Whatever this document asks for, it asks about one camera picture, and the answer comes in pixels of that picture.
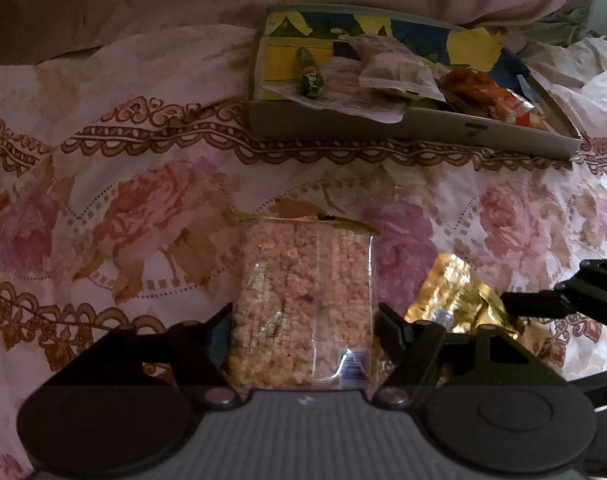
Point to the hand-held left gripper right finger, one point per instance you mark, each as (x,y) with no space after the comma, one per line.
(389,332)

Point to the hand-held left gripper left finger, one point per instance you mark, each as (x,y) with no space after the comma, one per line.
(218,345)

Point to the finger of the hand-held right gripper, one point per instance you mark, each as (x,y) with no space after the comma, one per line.
(538,303)

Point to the gold foil snack packet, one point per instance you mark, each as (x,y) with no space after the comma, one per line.
(448,285)

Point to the puffed rice cracker packet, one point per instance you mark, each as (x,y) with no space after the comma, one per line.
(303,300)

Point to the grey box with cartoon print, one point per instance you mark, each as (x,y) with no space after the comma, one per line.
(333,125)

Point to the orange jelly packet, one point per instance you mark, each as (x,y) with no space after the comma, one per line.
(483,90)

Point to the white and red snack packet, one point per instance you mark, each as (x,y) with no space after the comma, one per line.
(343,95)

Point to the green sausage stick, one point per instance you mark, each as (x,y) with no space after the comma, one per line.
(309,77)

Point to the pink floral blanket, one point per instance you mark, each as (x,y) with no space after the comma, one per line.
(133,125)

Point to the grey-green cloth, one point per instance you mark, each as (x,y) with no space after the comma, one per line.
(558,25)

